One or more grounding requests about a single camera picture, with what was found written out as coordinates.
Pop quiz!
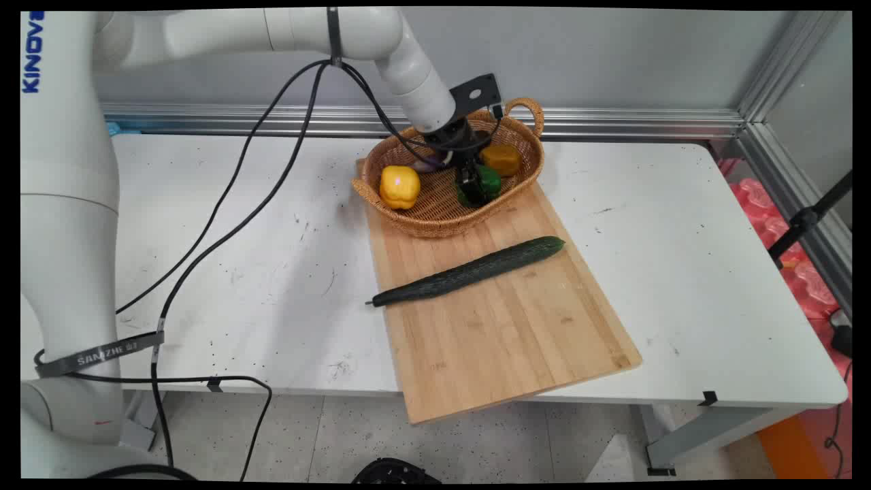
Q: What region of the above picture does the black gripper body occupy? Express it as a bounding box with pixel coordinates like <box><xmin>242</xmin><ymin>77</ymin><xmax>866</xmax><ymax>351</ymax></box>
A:
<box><xmin>423</xmin><ymin>116</ymin><xmax>492</xmax><ymax>168</ymax></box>

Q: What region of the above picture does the green bell pepper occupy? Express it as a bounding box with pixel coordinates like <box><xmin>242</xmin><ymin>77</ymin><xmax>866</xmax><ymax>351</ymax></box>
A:
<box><xmin>455</xmin><ymin>165</ymin><xmax>503</xmax><ymax>208</ymax></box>

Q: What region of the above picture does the orange bell pepper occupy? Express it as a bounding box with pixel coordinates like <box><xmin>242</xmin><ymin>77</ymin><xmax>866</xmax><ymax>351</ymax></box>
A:
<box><xmin>480</xmin><ymin>144</ymin><xmax>523</xmax><ymax>178</ymax></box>

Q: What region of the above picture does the woven wicker basket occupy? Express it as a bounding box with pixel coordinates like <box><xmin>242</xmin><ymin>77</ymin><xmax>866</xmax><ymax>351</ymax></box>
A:
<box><xmin>351</xmin><ymin>97</ymin><xmax>546</xmax><ymax>239</ymax></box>

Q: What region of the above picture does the yellow bell pepper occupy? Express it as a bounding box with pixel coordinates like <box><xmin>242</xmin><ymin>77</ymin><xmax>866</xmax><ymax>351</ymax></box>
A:
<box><xmin>379</xmin><ymin>165</ymin><xmax>421</xmax><ymax>210</ymax></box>

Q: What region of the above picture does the dark green cucumber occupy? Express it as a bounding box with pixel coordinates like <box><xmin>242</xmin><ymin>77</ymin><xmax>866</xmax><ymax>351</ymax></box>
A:
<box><xmin>365</xmin><ymin>236</ymin><xmax>566</xmax><ymax>308</ymax></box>

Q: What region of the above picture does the wooden cutting board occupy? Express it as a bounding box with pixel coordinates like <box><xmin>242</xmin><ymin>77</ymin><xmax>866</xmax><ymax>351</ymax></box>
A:
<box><xmin>357</xmin><ymin>158</ymin><xmax>643</xmax><ymax>425</ymax></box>

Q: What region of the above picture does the black round floor object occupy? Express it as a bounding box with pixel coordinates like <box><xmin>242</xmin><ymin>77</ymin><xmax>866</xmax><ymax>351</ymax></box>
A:
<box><xmin>351</xmin><ymin>457</ymin><xmax>443</xmax><ymax>484</ymax></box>

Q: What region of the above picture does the black tripod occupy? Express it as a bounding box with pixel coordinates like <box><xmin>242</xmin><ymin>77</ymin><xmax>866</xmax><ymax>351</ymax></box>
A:
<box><xmin>768</xmin><ymin>169</ymin><xmax>853</xmax><ymax>263</ymax></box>

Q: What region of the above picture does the grey table leg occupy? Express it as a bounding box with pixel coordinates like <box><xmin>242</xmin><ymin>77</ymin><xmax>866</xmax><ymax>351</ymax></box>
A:
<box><xmin>638</xmin><ymin>404</ymin><xmax>795</xmax><ymax>477</ymax></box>

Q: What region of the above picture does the pink plastic packaging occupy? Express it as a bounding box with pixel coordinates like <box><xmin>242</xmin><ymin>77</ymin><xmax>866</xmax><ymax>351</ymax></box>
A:
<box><xmin>727</xmin><ymin>177</ymin><xmax>853</xmax><ymax>341</ymax></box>

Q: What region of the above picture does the black floor device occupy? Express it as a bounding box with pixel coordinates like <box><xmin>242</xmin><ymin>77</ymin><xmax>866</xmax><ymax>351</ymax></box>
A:
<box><xmin>829</xmin><ymin>309</ymin><xmax>853</xmax><ymax>359</ymax></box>

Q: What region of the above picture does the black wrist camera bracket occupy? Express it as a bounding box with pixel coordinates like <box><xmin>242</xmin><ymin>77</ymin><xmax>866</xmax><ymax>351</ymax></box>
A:
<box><xmin>448</xmin><ymin>73</ymin><xmax>505</xmax><ymax>120</ymax></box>

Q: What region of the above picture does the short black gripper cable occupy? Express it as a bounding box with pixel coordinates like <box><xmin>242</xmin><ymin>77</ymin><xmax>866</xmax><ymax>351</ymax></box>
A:
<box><xmin>339</xmin><ymin>61</ymin><xmax>504</xmax><ymax>168</ymax></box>

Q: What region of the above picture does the horizontal aluminium frame rail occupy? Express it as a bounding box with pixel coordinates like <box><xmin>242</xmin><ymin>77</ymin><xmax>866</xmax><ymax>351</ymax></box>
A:
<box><xmin>101</xmin><ymin>103</ymin><xmax>747</xmax><ymax>142</ymax></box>

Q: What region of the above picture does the black velcro arm strap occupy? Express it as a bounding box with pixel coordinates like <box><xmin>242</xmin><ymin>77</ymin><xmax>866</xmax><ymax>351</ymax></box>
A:
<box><xmin>326</xmin><ymin>8</ymin><xmax>343</xmax><ymax>67</ymax></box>

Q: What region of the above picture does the long black cable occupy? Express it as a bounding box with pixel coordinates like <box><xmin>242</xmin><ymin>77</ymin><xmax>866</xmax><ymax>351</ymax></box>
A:
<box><xmin>68</xmin><ymin>61</ymin><xmax>329</xmax><ymax>481</ymax></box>
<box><xmin>114</xmin><ymin>60</ymin><xmax>331</xmax><ymax>316</ymax></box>

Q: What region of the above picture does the slanted aluminium frame rail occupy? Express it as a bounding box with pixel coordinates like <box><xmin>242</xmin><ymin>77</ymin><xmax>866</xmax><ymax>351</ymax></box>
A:
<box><xmin>737</xmin><ymin>10</ymin><xmax>853</xmax><ymax>319</ymax></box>

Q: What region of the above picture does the black printed cable strap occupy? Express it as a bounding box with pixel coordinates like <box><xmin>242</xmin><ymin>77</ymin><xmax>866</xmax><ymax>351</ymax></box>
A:
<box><xmin>34</xmin><ymin>331</ymin><xmax>166</xmax><ymax>380</ymax></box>

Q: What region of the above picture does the grey table leg bracket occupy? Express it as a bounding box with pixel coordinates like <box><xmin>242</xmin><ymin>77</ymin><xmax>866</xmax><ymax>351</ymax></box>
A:
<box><xmin>118</xmin><ymin>390</ymin><xmax>165</xmax><ymax>452</ymax></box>

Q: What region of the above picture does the thin black floor cable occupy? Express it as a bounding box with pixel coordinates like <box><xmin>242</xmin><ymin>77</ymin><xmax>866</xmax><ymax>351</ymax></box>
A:
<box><xmin>822</xmin><ymin>359</ymin><xmax>853</xmax><ymax>472</ymax></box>

